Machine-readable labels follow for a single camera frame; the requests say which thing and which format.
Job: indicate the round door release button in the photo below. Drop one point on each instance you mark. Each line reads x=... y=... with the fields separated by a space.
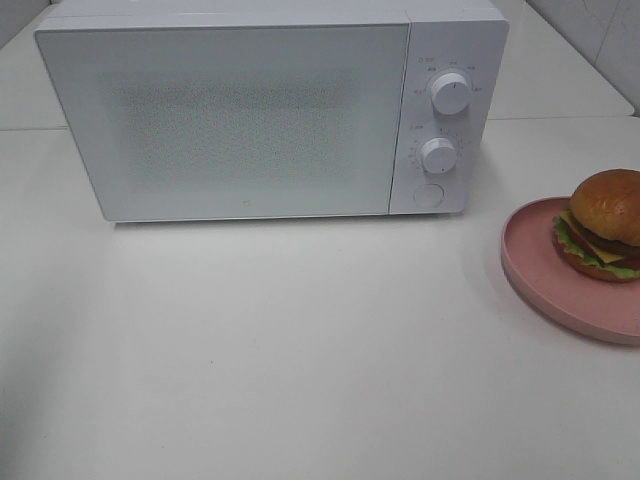
x=428 y=196

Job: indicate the white timer knob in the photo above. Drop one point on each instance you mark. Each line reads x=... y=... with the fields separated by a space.
x=438 y=155

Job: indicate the white microwave door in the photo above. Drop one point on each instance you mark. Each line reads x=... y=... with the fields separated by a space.
x=200 y=124

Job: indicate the burger with sesame-free bun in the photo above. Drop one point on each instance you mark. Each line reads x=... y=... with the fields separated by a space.
x=597 y=234

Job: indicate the pink round plate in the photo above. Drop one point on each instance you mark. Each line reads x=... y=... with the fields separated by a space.
x=601 y=310

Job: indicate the white microwave oven body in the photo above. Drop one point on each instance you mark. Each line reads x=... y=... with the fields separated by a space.
x=467 y=37

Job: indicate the white upper power knob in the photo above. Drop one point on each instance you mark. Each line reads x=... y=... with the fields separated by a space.
x=450 y=93

